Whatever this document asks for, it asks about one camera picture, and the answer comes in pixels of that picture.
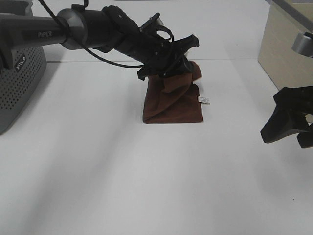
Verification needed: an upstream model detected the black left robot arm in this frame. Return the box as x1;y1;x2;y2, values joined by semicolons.
0;4;199;80

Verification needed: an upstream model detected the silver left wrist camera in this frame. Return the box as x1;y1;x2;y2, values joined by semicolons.
139;13;164;33

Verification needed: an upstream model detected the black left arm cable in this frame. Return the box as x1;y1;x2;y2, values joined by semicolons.
38;0;175;68

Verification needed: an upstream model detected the brown towel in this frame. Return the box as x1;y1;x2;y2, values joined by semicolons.
142;61;203;124

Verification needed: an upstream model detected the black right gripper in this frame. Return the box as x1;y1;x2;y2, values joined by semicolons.
260;86;313;149

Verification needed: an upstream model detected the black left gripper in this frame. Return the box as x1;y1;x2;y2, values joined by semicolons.
115;35;199;80

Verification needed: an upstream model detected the grey perforated laundry basket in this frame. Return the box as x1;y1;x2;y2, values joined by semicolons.
0;0;47;134

